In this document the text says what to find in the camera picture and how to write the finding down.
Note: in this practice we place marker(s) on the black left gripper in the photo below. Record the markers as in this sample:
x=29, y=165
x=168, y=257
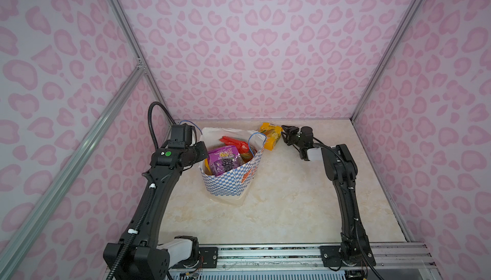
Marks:
x=202, y=152

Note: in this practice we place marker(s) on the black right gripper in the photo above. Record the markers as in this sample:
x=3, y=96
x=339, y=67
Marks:
x=294, y=130

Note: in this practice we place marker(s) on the purple grape candy bag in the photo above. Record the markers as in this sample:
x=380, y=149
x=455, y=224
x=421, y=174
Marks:
x=224, y=159

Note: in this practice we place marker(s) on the red fruit candy bag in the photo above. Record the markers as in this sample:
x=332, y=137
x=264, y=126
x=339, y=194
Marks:
x=241, y=146

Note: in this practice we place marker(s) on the checkered paper bag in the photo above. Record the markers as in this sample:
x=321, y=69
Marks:
x=233, y=186

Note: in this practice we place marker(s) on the yellow fruit candy bag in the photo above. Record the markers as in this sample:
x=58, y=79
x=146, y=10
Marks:
x=206, y=168

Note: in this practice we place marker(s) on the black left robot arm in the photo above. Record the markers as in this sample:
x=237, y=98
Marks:
x=153, y=203

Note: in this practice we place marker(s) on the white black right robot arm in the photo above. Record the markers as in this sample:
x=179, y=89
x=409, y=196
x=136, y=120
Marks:
x=341, y=169

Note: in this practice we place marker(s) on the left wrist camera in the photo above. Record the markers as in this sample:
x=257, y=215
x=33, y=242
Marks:
x=182, y=136

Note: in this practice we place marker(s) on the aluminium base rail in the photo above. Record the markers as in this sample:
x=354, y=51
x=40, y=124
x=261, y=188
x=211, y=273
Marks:
x=394, y=260

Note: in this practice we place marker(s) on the aluminium frame post left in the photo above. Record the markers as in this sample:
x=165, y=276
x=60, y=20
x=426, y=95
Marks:
x=130, y=36

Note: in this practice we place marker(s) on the aluminium frame post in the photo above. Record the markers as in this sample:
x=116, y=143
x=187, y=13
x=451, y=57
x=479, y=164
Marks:
x=130, y=36
x=402, y=28

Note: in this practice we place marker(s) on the aluminium diagonal frame bar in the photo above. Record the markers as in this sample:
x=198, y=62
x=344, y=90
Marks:
x=23, y=240

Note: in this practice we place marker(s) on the aluminium frame post right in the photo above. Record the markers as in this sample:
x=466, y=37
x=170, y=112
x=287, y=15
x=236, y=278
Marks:
x=402, y=28

